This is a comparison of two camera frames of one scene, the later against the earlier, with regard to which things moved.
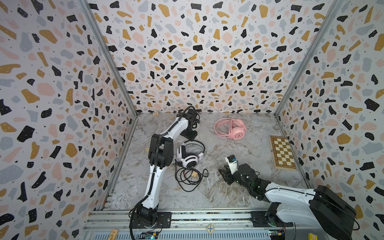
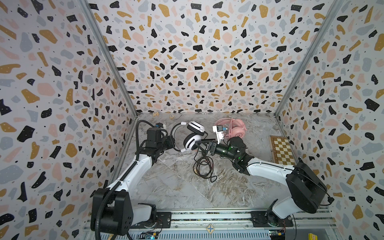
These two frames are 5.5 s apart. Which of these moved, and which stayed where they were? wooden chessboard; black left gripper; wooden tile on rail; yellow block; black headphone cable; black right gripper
Moved: black left gripper; black right gripper; black headphone cable
Stayed: wooden chessboard; wooden tile on rail; yellow block
